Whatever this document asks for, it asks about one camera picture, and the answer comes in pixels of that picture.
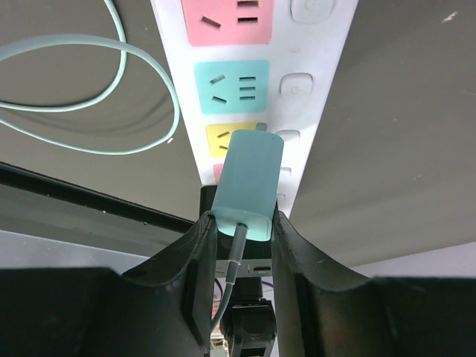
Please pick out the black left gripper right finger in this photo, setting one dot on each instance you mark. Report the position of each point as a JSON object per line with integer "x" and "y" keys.
{"x": 324, "y": 308}

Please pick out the teal plug adapter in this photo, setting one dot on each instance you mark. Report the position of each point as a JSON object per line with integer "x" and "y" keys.
{"x": 247, "y": 190}

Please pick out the white multicolour power strip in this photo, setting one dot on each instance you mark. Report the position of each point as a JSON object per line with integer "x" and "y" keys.
{"x": 239, "y": 63}

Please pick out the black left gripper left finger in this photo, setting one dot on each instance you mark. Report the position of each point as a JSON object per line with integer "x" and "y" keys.
{"x": 162, "y": 307}

